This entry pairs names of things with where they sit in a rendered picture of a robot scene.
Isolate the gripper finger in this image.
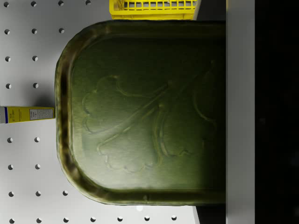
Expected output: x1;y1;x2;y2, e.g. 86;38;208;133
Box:
193;0;227;22
194;205;227;224

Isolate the flat-sided can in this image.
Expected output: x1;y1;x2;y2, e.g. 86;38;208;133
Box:
54;19;227;207

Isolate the yellow basket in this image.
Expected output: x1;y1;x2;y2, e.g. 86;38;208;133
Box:
109;0;199;21

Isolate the yellow and white box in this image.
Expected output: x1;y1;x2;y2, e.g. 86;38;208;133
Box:
0;105;56;125

